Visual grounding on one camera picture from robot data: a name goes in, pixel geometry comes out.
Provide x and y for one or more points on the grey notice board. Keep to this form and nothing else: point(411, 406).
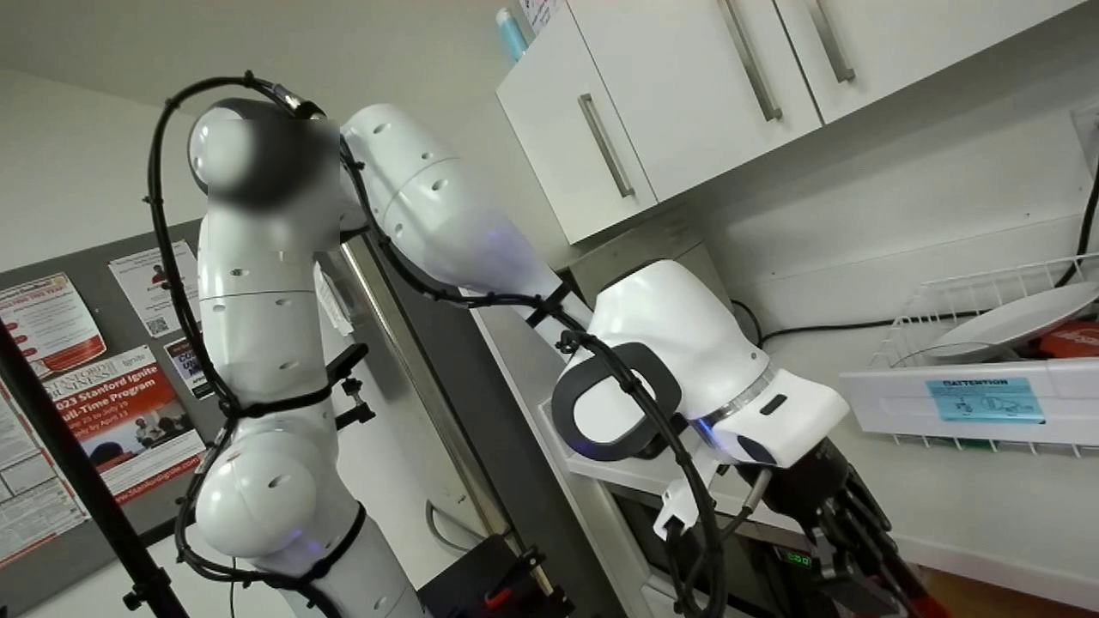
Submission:
point(22, 585)

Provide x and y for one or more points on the black tripod pole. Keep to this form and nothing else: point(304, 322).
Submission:
point(80, 481)

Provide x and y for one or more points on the blue bottle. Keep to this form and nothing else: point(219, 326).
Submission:
point(510, 34)

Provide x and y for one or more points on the white wide upper cabinet door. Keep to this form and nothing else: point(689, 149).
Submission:
point(561, 140)

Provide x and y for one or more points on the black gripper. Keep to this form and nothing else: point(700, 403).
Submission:
point(808, 492)

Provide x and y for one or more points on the white text poster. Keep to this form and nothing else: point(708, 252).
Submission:
point(27, 492)

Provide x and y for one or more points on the dark grey refrigerator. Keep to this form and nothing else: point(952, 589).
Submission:
point(458, 380)

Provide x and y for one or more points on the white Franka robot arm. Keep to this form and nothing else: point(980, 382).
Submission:
point(261, 309)

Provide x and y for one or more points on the large white plate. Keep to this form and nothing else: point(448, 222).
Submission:
point(1017, 316)

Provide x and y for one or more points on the small dark poster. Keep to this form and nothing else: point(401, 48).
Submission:
point(185, 370)

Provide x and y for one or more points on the white poster with red logo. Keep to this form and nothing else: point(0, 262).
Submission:
point(156, 292)

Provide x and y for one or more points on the red header poster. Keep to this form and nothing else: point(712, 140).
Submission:
point(48, 323)

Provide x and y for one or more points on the large red and white poster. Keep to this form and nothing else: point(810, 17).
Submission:
point(121, 423)

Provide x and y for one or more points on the red item in dish rack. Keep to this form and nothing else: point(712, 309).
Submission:
point(1068, 340)

